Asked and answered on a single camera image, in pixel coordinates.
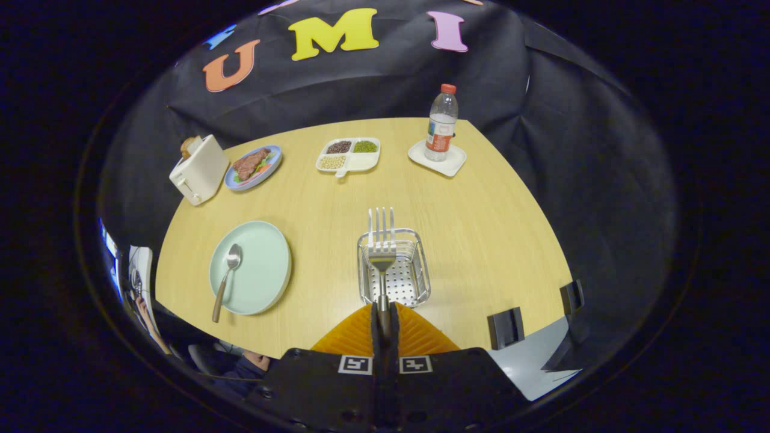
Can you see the silver fork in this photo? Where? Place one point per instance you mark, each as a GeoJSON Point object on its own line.
{"type": "Point", "coordinates": [382, 261]}

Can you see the white square coaster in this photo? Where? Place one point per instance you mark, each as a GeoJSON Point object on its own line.
{"type": "Point", "coordinates": [454, 164]}

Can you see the black table clamp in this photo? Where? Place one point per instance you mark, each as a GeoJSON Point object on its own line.
{"type": "Point", "coordinates": [571, 297]}
{"type": "Point", "coordinates": [505, 328]}

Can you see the white printed sheet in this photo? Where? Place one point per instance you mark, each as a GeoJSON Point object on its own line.
{"type": "Point", "coordinates": [142, 270]}

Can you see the clear red-capped water bottle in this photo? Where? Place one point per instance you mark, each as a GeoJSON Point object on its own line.
{"type": "Point", "coordinates": [441, 129]}

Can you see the white toaster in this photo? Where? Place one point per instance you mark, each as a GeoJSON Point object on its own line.
{"type": "Point", "coordinates": [201, 171]}

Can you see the lit computer screen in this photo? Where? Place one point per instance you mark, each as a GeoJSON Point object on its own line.
{"type": "Point", "coordinates": [111, 258]}

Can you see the blue plate with meat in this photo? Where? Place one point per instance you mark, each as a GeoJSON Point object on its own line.
{"type": "Point", "coordinates": [252, 167]}

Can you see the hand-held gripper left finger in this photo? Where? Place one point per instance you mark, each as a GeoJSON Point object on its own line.
{"type": "Point", "coordinates": [376, 337]}

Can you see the light green plate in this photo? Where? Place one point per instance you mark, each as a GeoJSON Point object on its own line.
{"type": "Point", "coordinates": [261, 273]}

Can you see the brown bread slice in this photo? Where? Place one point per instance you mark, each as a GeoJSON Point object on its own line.
{"type": "Point", "coordinates": [189, 146]}

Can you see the person's dark clothing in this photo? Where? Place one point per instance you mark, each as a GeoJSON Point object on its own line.
{"type": "Point", "coordinates": [231, 373]}

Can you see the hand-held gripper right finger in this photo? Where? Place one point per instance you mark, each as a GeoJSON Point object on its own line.
{"type": "Point", "coordinates": [394, 337]}

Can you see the black backdrop cloth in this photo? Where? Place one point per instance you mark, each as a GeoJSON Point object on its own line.
{"type": "Point", "coordinates": [361, 84]}

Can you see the white divided bean dish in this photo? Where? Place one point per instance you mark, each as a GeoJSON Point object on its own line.
{"type": "Point", "coordinates": [350, 155]}

